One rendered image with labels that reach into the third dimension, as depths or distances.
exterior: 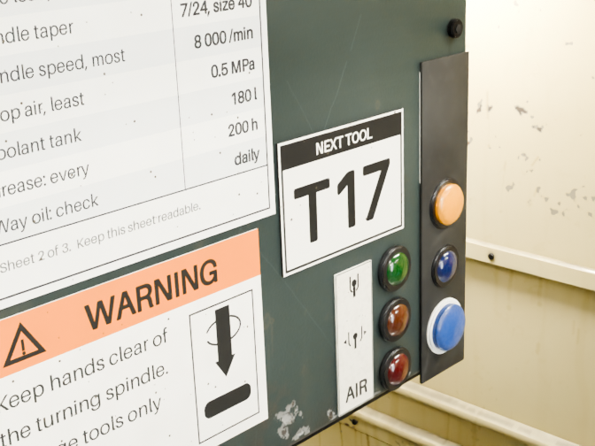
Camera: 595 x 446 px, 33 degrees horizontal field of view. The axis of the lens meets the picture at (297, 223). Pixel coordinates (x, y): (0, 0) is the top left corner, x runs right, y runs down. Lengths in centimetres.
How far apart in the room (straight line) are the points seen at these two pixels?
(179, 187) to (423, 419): 129
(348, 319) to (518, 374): 101
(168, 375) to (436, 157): 21
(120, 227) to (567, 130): 101
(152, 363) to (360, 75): 19
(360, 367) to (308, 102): 16
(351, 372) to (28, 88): 26
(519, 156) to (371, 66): 90
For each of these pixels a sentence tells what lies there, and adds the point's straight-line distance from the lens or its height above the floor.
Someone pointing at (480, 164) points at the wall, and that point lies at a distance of 147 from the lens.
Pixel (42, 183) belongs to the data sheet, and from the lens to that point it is 41.
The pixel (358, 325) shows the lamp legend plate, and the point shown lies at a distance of 57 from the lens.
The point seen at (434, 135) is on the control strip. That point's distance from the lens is 59.
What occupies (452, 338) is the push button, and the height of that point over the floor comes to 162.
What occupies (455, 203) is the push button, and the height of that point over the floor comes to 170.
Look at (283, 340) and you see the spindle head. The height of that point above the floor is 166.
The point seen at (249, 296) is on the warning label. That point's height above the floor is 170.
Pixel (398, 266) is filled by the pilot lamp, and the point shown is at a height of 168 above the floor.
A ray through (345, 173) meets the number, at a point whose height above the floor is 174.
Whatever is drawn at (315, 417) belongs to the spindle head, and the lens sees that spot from 57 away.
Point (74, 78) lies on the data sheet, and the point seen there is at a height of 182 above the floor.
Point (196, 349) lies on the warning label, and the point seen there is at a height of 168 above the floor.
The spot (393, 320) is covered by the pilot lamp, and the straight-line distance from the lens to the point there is 59.
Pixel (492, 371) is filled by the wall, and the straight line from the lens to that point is 158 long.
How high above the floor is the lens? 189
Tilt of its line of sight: 19 degrees down
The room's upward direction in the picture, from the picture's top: 2 degrees counter-clockwise
